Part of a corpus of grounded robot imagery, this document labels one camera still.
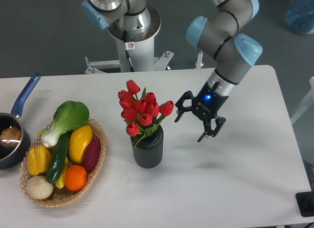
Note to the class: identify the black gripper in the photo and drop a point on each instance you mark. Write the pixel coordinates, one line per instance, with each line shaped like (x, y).
(208, 105)

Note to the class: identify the red tulip bouquet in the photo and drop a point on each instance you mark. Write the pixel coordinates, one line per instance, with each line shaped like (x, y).
(141, 112)

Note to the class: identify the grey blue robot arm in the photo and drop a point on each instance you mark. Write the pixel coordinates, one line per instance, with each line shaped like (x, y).
(218, 38)

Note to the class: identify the dark grey ribbed vase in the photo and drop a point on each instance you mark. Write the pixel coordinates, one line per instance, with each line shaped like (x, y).
(149, 151)

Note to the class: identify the purple sweet potato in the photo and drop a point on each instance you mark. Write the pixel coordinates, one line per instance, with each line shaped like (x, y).
(91, 155)

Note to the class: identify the yellow mango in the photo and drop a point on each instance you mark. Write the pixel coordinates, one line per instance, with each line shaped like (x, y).
(79, 141)

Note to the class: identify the green bok choy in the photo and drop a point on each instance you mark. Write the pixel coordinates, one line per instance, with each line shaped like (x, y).
(69, 116)

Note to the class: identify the black device at edge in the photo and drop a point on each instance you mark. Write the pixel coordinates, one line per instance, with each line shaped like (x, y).
(305, 201)

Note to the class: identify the blue translucent container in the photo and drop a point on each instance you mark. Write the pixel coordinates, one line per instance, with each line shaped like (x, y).
(299, 16)

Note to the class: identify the orange fruit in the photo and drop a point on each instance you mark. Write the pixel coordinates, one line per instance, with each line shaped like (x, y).
(75, 178)

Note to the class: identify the green cucumber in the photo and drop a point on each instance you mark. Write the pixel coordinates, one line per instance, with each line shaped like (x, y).
(58, 158)

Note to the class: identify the yellow banana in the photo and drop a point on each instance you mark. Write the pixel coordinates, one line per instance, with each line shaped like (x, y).
(60, 182)

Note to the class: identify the woven wicker basket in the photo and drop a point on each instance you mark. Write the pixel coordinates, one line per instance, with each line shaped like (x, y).
(61, 197)

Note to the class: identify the yellow bell pepper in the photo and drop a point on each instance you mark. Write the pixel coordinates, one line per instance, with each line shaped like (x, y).
(38, 160)

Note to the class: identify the white steamed bun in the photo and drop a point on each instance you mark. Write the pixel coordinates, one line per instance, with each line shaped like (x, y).
(39, 188)

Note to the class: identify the brown bread in pan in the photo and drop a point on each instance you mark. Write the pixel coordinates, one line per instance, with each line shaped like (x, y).
(10, 137)

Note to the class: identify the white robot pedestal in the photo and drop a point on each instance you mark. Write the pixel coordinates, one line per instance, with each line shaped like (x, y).
(135, 40)

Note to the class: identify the white frame at right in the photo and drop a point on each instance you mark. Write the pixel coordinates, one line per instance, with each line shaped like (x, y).
(304, 104)

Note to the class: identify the blue handled saucepan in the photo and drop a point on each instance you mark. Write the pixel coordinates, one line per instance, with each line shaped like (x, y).
(10, 157)

